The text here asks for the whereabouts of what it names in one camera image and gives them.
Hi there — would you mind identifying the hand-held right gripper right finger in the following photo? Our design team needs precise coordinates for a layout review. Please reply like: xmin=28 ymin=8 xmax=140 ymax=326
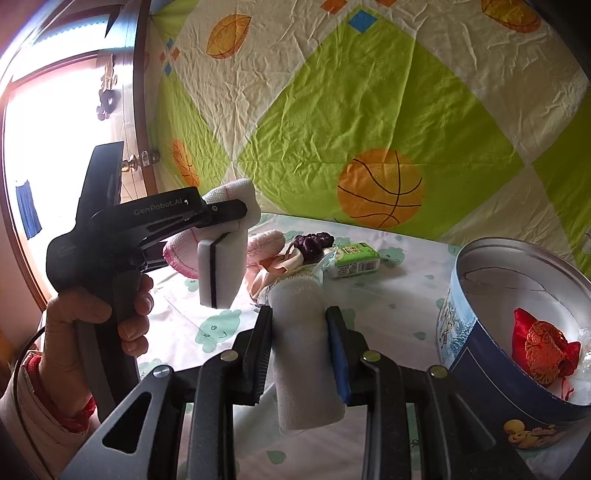
xmin=324 ymin=306 xmax=536 ymax=480

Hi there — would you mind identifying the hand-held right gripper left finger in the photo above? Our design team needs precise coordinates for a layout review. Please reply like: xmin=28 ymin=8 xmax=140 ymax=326
xmin=60 ymin=305 xmax=278 ymax=480

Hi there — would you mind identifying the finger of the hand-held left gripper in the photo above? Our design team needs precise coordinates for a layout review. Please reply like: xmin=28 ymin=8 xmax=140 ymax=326
xmin=139 ymin=240 xmax=171 ymax=274
xmin=198 ymin=199 xmax=249 ymax=228

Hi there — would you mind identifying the white cloth with pink edge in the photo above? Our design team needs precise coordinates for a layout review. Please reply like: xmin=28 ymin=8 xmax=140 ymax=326
xmin=163 ymin=178 xmax=260 ymax=280

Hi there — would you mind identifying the white towel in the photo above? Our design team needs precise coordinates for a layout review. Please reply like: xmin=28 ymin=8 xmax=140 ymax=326
xmin=268 ymin=272 xmax=347 ymax=435

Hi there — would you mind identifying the fluffy plush cloth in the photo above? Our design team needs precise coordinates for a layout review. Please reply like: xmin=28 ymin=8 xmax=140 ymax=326
xmin=247 ymin=229 xmax=286 ymax=266

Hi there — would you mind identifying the white sponge with dark stripe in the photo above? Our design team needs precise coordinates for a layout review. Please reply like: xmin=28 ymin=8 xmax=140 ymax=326
xmin=196 ymin=226 xmax=250 ymax=310

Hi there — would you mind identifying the pale pink satin cloth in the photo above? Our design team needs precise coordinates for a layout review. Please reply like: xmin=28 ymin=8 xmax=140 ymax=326
xmin=245 ymin=251 xmax=305 ymax=305

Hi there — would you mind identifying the round blue printed tin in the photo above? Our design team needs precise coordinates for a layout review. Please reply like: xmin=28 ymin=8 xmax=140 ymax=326
xmin=436 ymin=237 xmax=591 ymax=450

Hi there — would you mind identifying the person's left forearm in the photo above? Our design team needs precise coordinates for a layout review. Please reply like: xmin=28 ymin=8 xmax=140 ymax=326
xmin=0 ymin=351 xmax=100 ymax=480

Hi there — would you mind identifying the person's left hand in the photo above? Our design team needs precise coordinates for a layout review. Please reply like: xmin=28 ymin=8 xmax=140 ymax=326
xmin=44 ymin=272 xmax=155 ymax=425

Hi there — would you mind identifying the blue hanging cloth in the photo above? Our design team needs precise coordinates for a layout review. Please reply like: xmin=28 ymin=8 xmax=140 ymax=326
xmin=15 ymin=181 xmax=43 ymax=241

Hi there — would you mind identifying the purple scrunchie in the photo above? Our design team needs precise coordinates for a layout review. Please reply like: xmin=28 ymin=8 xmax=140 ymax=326
xmin=291 ymin=232 xmax=335 ymax=261

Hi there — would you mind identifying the green tissue packet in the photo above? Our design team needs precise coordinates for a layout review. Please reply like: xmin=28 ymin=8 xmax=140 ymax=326
xmin=323 ymin=243 xmax=382 ymax=280

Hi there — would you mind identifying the green and cream printed sheet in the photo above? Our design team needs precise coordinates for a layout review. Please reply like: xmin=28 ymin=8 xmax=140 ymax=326
xmin=145 ymin=0 xmax=591 ymax=278

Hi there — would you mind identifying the dark door ornament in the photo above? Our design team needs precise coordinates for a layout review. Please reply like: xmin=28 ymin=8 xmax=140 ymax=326
xmin=96 ymin=60 xmax=118 ymax=121

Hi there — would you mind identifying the red embroidered pouch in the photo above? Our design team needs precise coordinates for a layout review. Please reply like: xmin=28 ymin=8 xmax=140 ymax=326
xmin=512 ymin=308 xmax=581 ymax=400

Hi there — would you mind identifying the brass door handle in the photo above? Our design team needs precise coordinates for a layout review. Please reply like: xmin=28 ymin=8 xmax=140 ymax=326
xmin=121 ymin=150 xmax=160 ymax=174

